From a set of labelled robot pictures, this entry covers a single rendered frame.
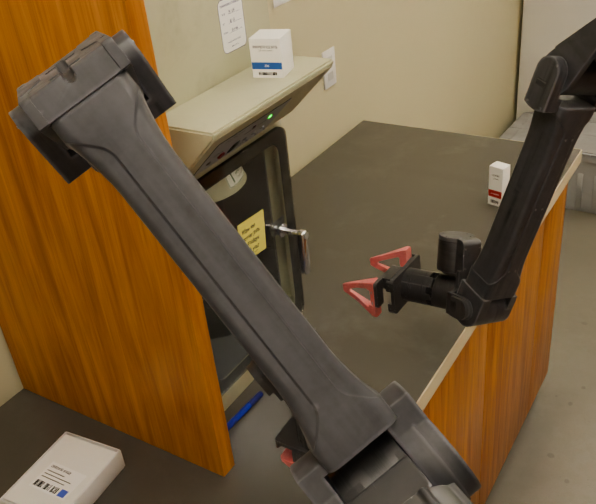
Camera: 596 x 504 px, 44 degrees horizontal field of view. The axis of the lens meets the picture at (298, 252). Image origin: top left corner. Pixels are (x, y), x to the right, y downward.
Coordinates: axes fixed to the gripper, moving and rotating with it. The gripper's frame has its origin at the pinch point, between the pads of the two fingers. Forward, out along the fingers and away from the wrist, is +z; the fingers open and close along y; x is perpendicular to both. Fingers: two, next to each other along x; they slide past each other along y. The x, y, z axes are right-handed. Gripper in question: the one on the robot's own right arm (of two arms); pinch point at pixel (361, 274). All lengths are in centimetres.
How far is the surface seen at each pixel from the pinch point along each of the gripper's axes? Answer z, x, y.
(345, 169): 48, 14, -73
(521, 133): 58, 67, -254
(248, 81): 9.6, -37.4, 10.6
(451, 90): 68, 27, -194
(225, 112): 5.0, -36.6, 22.2
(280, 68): 5.3, -38.7, 7.9
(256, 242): 14.7, -8.5, 9.4
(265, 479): 2.0, 21.3, 31.9
